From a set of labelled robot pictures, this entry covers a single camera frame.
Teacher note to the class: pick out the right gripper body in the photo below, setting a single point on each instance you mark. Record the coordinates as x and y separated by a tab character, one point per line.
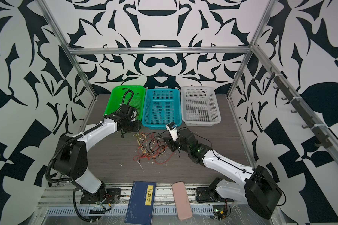
177	144

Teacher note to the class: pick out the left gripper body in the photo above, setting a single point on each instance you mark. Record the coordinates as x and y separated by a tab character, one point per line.
133	126

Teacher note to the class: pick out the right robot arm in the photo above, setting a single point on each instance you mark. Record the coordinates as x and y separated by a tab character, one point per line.
252	186

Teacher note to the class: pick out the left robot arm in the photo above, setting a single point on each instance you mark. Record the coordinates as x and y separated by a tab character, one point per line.
69	162

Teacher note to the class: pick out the green plastic basket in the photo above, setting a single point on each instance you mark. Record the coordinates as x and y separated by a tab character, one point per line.
117	95

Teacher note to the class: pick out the teal plastic basket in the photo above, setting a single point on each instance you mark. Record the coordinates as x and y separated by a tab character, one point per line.
161	107

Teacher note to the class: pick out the white plastic basket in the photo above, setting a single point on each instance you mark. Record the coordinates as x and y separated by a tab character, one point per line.
199	106

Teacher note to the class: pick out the pink case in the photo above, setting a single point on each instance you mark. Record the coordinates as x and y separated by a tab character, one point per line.
181	200

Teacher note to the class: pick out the small circuit board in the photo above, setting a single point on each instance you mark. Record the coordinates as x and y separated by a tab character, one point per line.
221	212

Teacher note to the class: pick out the blue book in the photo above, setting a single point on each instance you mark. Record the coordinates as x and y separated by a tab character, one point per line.
141	203

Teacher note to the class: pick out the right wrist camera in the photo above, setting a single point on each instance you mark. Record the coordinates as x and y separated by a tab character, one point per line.
172	128

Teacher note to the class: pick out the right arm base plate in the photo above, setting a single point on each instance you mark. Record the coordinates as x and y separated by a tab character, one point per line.
204	195

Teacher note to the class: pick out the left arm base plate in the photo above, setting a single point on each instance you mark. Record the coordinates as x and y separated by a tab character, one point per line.
107	196

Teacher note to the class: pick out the wall hook rail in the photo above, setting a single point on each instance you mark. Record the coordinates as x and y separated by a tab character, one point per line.
302	109

